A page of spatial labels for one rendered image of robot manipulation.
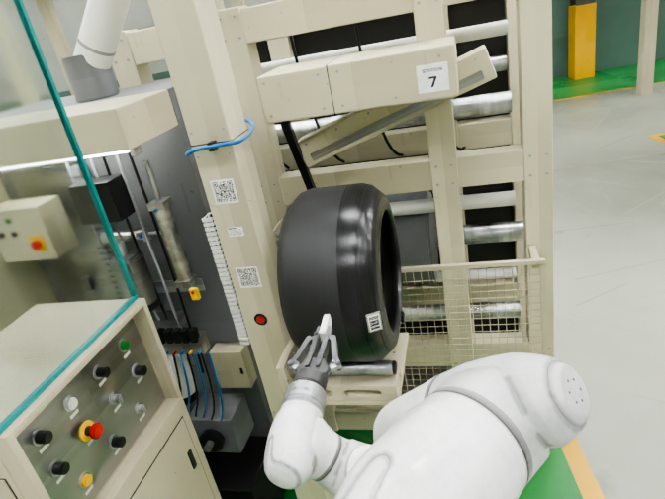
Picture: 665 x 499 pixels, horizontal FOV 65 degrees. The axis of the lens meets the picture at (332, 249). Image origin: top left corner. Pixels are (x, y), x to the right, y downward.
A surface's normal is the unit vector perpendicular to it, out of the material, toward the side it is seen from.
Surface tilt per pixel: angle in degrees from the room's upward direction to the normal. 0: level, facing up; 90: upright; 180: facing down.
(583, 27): 90
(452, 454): 23
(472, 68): 90
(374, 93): 90
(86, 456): 90
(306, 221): 29
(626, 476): 0
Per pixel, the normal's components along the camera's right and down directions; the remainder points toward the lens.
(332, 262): -0.28, -0.15
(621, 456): -0.18, -0.89
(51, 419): 0.96, -0.07
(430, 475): 0.07, -0.73
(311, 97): -0.21, 0.45
